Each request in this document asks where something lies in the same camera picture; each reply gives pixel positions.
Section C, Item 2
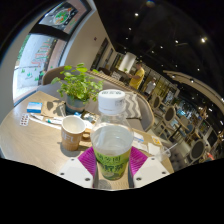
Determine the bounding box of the small yellow card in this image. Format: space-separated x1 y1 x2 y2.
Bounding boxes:
150 134 163 147

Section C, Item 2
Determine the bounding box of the small blue white box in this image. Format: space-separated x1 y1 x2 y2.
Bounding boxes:
26 101 44 114

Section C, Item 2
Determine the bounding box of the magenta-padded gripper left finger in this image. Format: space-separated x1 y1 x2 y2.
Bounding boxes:
57 146 100 190

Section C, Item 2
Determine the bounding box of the group of wooden dining chairs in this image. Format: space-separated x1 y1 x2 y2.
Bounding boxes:
148 94 224 164

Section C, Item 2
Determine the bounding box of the grey curved sofa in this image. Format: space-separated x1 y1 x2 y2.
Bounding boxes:
36 65 156 133

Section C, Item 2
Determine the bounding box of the green potted plant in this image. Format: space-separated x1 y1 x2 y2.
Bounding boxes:
50 62 104 114

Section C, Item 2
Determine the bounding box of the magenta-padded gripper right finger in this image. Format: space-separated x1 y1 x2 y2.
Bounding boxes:
128 146 171 189

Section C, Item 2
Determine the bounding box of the person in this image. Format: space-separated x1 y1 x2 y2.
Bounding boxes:
144 78 158 96
128 61 146 90

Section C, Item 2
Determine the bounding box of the white teal tube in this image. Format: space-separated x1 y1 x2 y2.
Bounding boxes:
29 113 64 129

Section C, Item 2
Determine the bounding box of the window with painted decals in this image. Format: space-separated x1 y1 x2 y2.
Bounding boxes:
12 0 93 104

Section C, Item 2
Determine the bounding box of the group of ceiling spotlights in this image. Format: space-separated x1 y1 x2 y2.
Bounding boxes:
128 9 214 88

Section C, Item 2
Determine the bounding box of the white blue tissue packet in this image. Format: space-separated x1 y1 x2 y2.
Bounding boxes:
133 131 145 143

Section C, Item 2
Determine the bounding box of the pill blister pack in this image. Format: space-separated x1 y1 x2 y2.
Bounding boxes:
18 113 31 127

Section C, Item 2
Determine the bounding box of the clear green-labelled water bottle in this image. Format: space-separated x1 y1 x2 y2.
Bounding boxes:
90 89 135 182

